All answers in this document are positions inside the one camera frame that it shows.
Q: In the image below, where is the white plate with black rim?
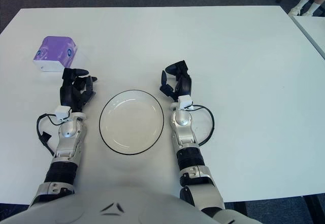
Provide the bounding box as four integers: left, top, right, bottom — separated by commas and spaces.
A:
99, 89, 165, 155

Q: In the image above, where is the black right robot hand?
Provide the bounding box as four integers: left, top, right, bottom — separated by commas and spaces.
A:
159, 60, 195, 111

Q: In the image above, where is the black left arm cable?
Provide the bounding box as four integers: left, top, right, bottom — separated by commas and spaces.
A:
36, 112, 64, 156

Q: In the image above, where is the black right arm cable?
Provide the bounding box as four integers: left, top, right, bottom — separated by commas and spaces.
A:
189, 104, 215, 146

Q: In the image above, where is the purple tissue paper pack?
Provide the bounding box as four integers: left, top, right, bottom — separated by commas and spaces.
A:
31, 36, 79, 73

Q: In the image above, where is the white adjacent table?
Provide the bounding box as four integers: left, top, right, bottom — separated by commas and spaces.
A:
291, 15, 325, 62

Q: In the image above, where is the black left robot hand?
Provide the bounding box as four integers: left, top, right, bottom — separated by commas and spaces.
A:
55, 68, 99, 121

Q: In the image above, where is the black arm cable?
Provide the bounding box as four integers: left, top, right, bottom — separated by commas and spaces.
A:
189, 104, 215, 146
36, 112, 64, 156

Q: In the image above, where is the grey robot torso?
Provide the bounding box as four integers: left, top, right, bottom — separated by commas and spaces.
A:
0, 192, 216, 224

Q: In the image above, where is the black table leg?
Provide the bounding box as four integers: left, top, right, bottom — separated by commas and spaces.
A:
303, 196, 325, 224

